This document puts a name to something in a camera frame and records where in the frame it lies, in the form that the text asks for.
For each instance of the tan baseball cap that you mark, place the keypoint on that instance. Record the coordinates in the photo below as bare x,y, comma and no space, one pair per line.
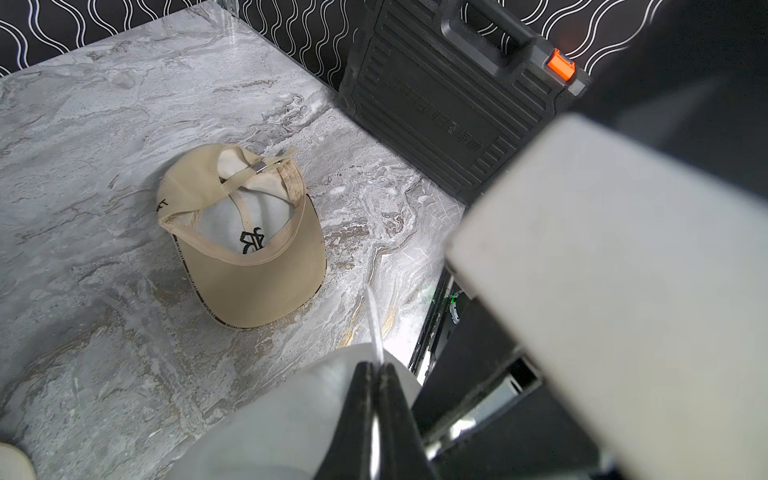
246,230

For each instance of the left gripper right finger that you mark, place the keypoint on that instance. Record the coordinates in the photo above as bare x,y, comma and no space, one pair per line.
401,452

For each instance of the black orange tool case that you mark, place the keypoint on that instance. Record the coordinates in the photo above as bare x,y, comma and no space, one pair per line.
442,96

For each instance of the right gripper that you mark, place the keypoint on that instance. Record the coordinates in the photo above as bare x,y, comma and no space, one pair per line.
484,410

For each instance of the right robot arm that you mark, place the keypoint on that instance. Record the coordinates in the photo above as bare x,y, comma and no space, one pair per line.
693,87

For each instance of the white baseball cap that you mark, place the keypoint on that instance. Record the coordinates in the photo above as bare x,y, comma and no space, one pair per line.
286,433

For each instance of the cream baseball cap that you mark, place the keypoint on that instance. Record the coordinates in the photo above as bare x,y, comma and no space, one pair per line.
15,464

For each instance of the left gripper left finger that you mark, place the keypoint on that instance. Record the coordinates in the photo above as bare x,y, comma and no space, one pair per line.
349,454

